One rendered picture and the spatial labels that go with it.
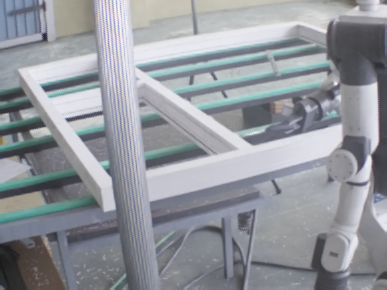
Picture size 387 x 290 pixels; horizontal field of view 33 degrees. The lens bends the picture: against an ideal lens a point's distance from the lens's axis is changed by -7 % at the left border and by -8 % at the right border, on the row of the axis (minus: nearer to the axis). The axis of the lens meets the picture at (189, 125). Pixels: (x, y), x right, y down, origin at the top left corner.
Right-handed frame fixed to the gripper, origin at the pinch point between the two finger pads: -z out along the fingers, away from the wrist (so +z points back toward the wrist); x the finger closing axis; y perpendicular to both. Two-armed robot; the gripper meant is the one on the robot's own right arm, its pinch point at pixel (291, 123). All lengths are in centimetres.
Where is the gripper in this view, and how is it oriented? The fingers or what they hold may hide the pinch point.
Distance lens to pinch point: 218.7
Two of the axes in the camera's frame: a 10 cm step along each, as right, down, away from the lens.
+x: 1.0, -7.2, -6.9
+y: 6.7, 5.6, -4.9
